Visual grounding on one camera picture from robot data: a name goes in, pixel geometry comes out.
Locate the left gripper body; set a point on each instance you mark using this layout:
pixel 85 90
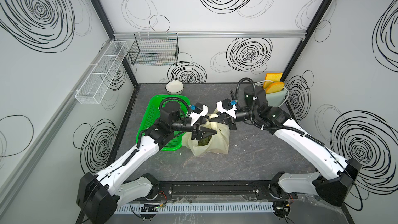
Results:
pixel 194 132

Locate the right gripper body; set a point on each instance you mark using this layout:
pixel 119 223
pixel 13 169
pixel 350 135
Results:
pixel 231 121

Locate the yellow plastic bag with oranges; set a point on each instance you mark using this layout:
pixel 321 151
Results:
pixel 218 144

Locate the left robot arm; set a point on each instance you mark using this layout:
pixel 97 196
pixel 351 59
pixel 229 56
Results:
pixel 101 193

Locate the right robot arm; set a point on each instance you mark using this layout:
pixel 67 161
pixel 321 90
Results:
pixel 335 175

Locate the green plastic basket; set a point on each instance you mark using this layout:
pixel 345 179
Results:
pixel 151 115

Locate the white scalloped bowl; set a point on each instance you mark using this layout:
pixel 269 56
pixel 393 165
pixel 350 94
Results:
pixel 174 87

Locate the mint green toaster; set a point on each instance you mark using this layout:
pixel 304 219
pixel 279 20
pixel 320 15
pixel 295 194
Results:
pixel 277 99

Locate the toast slice front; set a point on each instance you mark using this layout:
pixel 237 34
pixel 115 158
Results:
pixel 275 87

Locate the toast slice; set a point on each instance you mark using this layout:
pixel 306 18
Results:
pixel 275 87
pixel 272 78

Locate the toast slice rear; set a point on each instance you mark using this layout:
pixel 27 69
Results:
pixel 272 78

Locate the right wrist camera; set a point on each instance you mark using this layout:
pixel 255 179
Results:
pixel 228 107

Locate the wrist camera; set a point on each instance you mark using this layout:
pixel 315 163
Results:
pixel 228 107
pixel 197 111

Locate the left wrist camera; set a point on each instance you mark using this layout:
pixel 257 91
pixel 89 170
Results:
pixel 197 111

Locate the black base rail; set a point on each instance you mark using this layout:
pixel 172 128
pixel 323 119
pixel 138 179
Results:
pixel 167 190

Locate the white slotted cable duct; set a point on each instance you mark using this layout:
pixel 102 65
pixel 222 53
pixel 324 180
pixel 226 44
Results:
pixel 196 208

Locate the black wire basket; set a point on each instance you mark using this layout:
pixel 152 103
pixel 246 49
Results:
pixel 154 49

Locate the white mesh wall shelf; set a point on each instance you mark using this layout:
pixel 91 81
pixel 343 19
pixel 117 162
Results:
pixel 95 86

